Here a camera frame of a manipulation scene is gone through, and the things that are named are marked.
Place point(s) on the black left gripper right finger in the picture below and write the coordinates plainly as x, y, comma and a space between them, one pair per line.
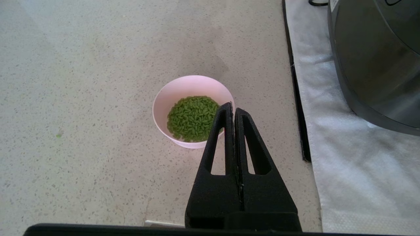
265, 200

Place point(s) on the chopped green vegetables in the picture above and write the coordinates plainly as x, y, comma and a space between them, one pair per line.
190, 118

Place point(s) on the pink bowl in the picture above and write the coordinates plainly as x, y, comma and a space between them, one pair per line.
183, 87

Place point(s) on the black rice cooker body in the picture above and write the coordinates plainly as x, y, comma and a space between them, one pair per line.
377, 72

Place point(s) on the white cloth mat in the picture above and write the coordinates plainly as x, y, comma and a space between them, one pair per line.
344, 180

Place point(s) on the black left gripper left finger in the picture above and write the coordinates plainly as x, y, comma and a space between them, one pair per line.
213, 196

